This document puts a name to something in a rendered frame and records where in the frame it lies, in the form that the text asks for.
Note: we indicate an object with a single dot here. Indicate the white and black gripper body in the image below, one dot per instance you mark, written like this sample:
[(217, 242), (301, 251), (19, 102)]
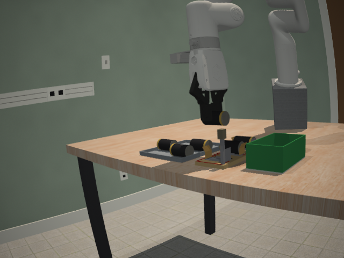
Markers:
[(210, 66)]

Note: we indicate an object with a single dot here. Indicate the green open-top box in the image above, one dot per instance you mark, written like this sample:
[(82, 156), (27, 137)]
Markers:
[(284, 152)]

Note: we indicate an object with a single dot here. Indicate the black battery with gold end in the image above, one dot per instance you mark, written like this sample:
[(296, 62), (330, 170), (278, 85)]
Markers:
[(181, 150), (164, 144), (221, 118), (234, 145), (197, 144), (243, 138)]

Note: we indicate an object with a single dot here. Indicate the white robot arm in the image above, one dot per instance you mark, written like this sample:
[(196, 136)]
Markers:
[(207, 18)]

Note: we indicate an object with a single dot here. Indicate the tan battery holder board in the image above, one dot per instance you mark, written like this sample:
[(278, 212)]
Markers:
[(225, 158)]

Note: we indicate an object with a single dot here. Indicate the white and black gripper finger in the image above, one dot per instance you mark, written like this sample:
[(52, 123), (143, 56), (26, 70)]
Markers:
[(203, 101), (217, 99)]

